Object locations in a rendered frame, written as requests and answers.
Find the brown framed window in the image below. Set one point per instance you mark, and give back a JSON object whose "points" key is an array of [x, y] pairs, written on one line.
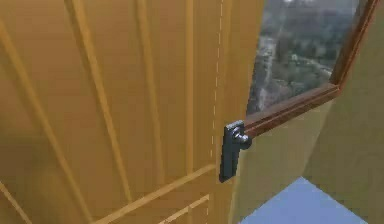
{"points": [[296, 56]]}

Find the yellow wooden room door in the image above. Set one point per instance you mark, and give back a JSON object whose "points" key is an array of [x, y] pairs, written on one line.
{"points": [[100, 100]]}

